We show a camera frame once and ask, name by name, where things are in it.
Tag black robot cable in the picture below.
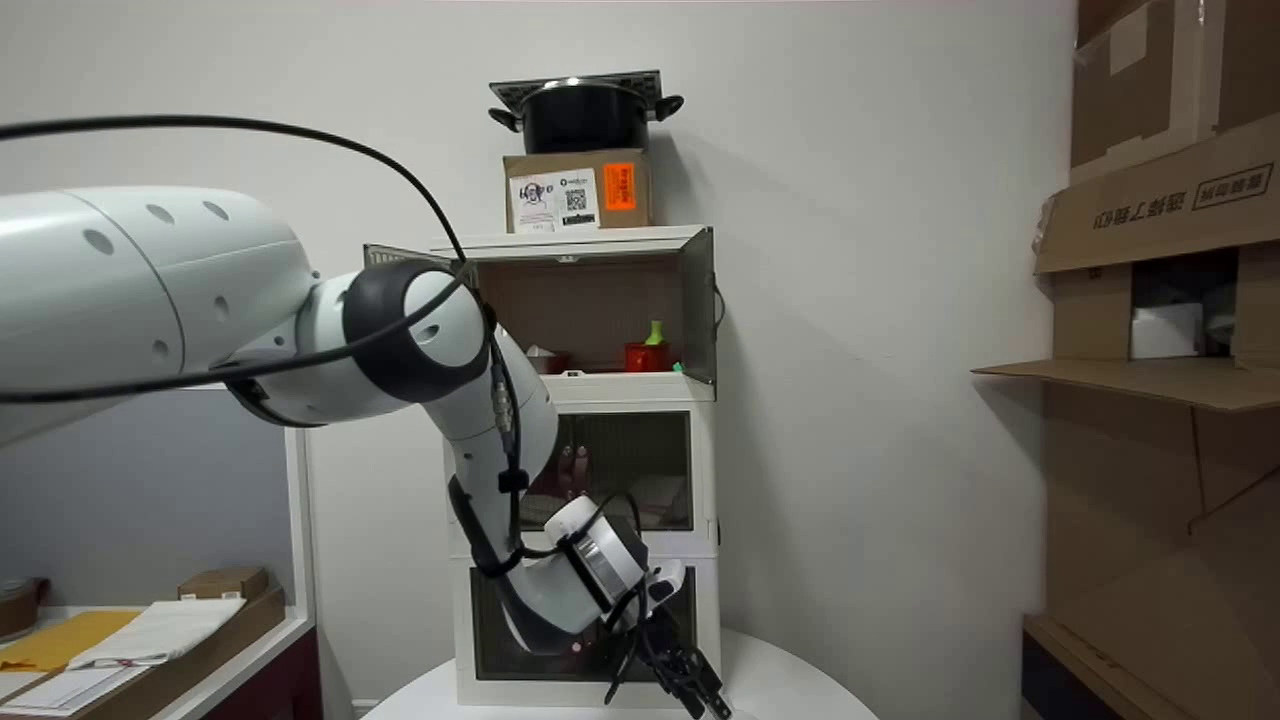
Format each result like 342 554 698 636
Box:
0 112 532 563

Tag flat cardboard tray with papers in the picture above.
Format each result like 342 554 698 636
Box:
0 566 288 720

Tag small brown cardboard box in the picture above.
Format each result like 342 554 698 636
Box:
505 148 651 235

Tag tall stacked cardboard boxes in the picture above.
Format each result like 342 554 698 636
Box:
1009 0 1280 720

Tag grey partition panel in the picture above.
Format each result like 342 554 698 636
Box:
0 390 298 604

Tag red toy pepper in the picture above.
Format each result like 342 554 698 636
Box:
622 320 672 372

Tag white stacked cabinet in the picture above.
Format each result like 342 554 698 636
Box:
361 221 727 712

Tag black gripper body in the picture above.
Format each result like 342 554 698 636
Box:
612 575 698 681

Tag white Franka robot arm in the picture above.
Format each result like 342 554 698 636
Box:
0 189 731 720

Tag black cooking pot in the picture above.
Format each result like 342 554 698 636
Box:
490 67 683 155

